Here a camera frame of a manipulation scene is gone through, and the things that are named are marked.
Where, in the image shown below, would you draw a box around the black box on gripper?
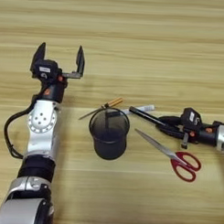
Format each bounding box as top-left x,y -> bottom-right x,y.
33,59 -> 60,80
180,107 -> 204,132

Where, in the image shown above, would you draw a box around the black pen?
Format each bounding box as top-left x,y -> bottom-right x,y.
128,105 -> 168,128

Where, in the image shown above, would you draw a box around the red handled scissors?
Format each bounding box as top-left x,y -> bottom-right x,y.
133,127 -> 204,184

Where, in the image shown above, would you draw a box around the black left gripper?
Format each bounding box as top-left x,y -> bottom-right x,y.
28,41 -> 86,105

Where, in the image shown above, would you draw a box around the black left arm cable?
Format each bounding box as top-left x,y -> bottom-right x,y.
3,108 -> 36,161

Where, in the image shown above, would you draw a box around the amber handled small screwdriver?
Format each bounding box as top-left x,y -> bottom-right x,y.
78,95 -> 124,123

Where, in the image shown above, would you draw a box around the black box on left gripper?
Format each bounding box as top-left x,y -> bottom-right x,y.
33,59 -> 60,80

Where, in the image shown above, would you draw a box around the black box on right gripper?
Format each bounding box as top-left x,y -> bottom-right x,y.
180,107 -> 204,132

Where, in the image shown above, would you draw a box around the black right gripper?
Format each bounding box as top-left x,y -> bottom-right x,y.
154,114 -> 219,152

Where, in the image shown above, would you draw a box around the black mesh pen cup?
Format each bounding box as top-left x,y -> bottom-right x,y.
88,107 -> 132,162

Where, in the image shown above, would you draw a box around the white marker with black cap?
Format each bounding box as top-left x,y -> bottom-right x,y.
120,103 -> 156,117

